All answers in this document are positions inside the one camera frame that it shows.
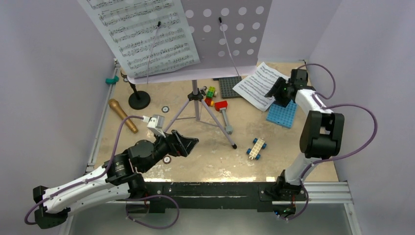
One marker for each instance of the dark grey lego baseplate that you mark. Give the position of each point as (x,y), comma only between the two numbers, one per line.
(226,85)

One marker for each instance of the black microphone stand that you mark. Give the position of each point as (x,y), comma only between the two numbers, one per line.
(138,100)

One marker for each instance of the teal clamp on rail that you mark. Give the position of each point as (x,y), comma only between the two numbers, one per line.
(111,81)

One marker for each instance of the white blue lego car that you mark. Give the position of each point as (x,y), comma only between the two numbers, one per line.
(254,152)

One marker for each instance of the red yellow lego piece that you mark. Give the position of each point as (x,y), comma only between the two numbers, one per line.
(209,101)

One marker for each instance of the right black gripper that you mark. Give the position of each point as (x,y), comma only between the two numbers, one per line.
(280,82)

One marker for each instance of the aluminium frame rail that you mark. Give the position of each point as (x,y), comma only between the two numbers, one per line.
(98,135)

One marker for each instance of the lavender tripod music stand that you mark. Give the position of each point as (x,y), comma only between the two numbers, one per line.
(227,36)

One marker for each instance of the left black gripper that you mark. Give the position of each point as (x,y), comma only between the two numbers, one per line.
(184,144)

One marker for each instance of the green yellow lego brick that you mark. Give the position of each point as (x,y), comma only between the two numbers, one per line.
(211,92)

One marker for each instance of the gold microphone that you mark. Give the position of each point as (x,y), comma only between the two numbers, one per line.
(116,107)

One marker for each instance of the light blue lego baseplate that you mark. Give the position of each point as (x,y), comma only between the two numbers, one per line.
(282,116)

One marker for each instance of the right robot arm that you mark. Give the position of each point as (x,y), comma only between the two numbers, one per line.
(321,136)

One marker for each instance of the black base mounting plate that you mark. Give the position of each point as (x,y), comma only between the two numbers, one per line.
(213,195)

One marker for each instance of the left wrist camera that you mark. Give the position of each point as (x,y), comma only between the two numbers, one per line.
(155,124)

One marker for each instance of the red and grey lego hammer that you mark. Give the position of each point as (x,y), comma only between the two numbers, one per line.
(221,107)

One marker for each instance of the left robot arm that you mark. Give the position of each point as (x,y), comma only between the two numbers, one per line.
(120,175)

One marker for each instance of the sheet music page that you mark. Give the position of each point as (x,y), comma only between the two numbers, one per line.
(254,87)
(147,37)

